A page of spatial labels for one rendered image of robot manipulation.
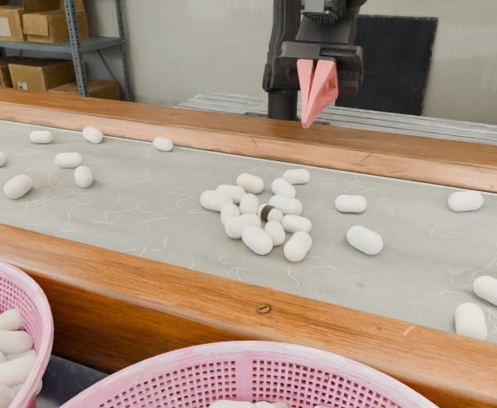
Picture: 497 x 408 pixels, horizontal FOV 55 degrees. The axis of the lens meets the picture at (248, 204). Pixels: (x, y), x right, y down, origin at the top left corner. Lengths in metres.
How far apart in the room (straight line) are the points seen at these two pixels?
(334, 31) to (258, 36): 2.14
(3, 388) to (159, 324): 0.11
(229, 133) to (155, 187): 0.16
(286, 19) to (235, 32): 1.87
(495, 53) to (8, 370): 2.40
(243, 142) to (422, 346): 0.43
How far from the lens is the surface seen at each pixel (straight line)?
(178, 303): 0.36
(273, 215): 0.50
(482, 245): 0.52
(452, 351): 0.35
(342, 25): 0.64
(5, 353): 0.41
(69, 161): 0.68
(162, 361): 0.32
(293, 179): 0.59
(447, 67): 2.56
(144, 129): 0.77
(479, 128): 1.14
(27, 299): 0.41
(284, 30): 0.96
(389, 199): 0.58
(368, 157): 0.65
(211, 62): 2.92
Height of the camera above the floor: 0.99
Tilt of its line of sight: 27 degrees down
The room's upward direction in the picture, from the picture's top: straight up
